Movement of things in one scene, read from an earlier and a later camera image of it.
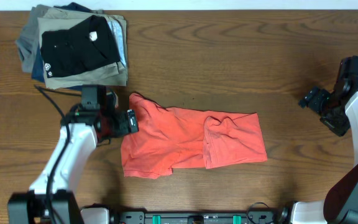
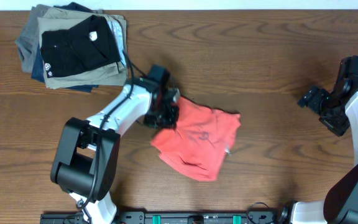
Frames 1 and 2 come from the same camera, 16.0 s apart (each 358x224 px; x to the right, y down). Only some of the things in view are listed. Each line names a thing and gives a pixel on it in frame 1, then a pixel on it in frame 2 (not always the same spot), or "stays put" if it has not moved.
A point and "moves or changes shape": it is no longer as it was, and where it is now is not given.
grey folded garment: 28,40 stays put
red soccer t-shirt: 171,138 moves or changes shape
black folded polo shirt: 91,44 stays put
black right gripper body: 331,116 stays put
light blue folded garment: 116,29 stays put
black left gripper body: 119,124 -> 165,117
